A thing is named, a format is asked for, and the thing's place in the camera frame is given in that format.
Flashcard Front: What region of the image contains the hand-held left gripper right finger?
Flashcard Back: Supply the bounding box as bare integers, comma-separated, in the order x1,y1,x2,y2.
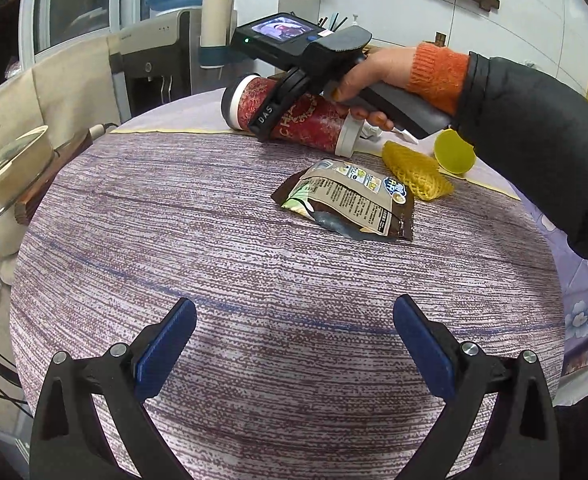
393,294,561,480

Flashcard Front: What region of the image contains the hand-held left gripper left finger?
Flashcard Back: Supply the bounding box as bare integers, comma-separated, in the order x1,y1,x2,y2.
28,297,197,480

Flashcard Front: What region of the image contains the red paper cup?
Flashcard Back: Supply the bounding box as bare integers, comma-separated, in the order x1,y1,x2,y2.
221,74,365,158

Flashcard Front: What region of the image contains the white tissue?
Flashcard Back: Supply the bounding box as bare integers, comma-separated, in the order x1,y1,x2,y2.
359,125,419,145

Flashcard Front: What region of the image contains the brown snack packet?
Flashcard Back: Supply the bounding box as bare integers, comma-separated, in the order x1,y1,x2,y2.
272,158,415,244

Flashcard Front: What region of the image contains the yellow foam net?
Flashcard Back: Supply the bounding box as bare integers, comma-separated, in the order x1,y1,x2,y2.
381,140,455,203

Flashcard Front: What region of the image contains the yellow plastic cup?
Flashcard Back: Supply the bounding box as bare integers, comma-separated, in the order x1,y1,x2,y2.
434,129,477,176

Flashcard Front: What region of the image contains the person's right forearm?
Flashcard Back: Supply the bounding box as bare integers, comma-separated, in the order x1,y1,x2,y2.
403,42,588,311

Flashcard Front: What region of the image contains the person's right hand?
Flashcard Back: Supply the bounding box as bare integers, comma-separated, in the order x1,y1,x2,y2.
322,46,419,132

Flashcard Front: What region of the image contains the bundle of chopsticks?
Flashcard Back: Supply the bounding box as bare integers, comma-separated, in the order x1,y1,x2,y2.
319,10,349,32

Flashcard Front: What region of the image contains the paper cup dispenser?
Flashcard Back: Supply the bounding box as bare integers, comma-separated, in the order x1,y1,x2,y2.
199,0,238,70

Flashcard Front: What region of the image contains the purple floral cloth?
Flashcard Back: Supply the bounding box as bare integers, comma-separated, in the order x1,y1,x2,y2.
524,195,588,376

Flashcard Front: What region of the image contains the grey water dispenser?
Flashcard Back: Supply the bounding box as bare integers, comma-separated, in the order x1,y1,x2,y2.
111,9,235,121

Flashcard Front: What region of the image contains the brown wooden board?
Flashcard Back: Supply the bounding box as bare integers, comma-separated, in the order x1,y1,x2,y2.
16,125,119,223

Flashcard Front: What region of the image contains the cream stacked pot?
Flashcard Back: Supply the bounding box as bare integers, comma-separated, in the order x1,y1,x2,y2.
0,125,57,256

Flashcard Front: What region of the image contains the sliding window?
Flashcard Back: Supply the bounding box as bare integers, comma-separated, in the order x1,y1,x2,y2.
18,0,144,56

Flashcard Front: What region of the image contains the beige cloth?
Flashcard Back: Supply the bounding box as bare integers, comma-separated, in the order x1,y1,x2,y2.
0,35,119,281

